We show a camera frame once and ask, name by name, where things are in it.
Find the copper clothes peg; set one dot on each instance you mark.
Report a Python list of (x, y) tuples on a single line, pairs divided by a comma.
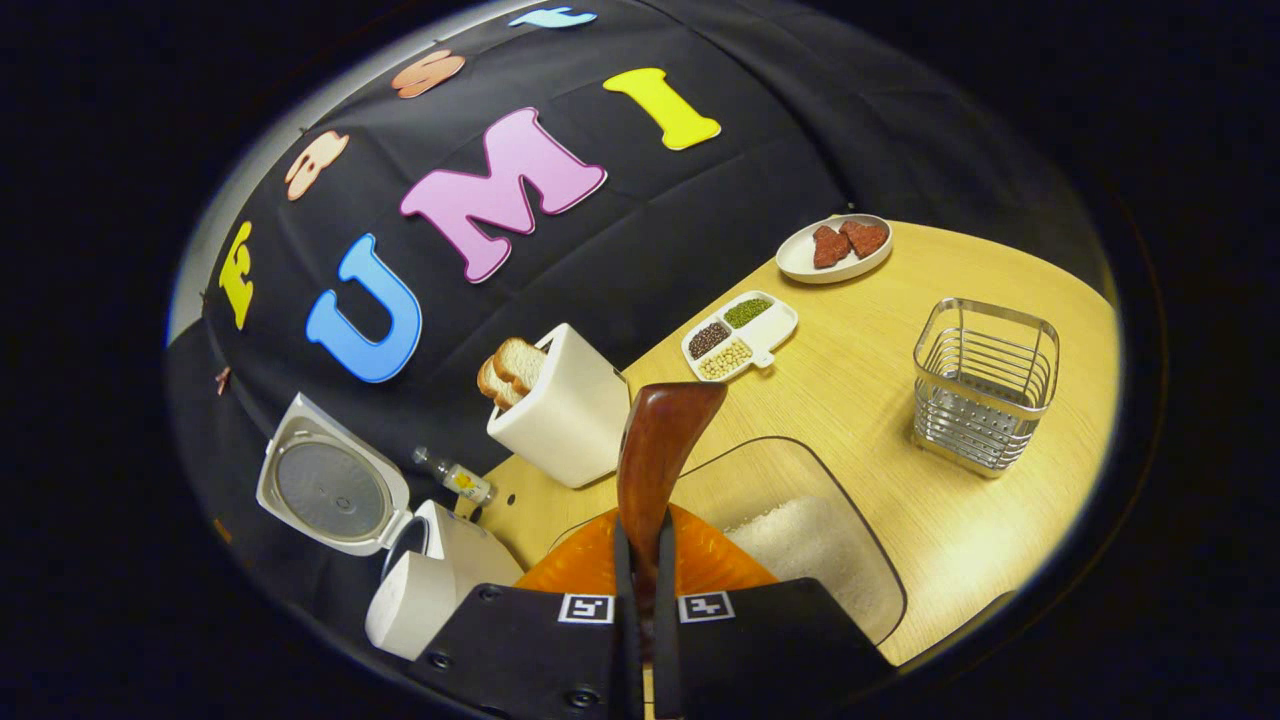
[(223, 380)]

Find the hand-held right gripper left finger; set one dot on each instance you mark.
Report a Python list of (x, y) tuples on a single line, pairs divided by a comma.
[(520, 650)]

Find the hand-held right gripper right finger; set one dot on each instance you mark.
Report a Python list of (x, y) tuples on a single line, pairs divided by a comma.
[(760, 650)]

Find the clear plastic rice container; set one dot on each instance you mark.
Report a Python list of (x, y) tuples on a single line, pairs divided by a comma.
[(760, 470)]

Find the small glass bottle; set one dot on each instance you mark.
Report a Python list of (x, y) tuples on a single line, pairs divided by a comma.
[(460, 478)]

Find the brown wooden spoon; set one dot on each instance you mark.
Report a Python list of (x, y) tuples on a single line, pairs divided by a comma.
[(655, 450)]

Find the white rice cooker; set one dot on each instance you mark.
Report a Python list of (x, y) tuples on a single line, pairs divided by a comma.
[(410, 600)]

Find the pile of pale soybeans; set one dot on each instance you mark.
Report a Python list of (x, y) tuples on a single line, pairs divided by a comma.
[(725, 360)]

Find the pile of green beans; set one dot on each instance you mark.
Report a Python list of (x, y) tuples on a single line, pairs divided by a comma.
[(748, 313)]

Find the pile of dark brown beans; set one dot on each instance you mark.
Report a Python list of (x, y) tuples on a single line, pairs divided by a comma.
[(710, 340)]

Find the white round plate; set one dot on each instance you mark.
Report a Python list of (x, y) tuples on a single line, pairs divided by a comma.
[(800, 262)]

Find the heap of white rice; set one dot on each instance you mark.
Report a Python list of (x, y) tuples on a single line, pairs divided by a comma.
[(800, 550)]

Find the white divided dish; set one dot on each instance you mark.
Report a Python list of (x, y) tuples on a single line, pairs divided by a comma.
[(775, 325)]

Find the white toaster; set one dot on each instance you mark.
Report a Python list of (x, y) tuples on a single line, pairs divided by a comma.
[(570, 420)]

